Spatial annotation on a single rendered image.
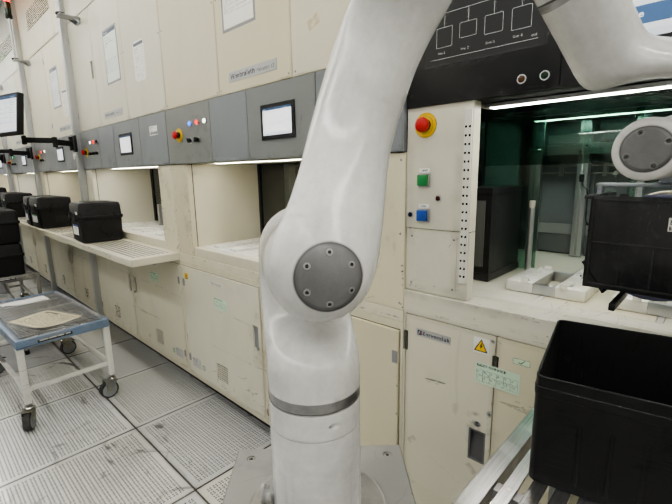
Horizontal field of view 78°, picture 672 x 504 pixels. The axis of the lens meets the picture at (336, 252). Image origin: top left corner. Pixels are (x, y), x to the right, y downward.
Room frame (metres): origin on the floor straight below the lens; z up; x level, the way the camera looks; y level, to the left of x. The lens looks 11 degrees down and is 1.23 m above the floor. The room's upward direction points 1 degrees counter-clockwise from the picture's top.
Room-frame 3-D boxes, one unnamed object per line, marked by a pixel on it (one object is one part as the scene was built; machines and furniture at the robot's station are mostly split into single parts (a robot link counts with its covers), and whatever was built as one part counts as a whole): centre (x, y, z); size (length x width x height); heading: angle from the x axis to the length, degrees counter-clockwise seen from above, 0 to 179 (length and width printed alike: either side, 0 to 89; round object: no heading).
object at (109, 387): (2.31, 1.71, 0.24); 0.97 x 0.52 x 0.48; 49
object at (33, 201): (3.63, 2.49, 0.93); 0.30 x 0.28 x 0.26; 49
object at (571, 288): (1.21, -0.66, 0.89); 0.22 x 0.21 x 0.04; 136
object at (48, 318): (2.16, 1.60, 0.47); 0.31 x 0.23 x 0.02; 68
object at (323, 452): (0.50, 0.03, 0.85); 0.19 x 0.19 x 0.18
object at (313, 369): (0.53, 0.04, 1.07); 0.19 x 0.12 x 0.24; 13
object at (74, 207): (2.80, 1.63, 0.93); 0.30 x 0.28 x 0.26; 43
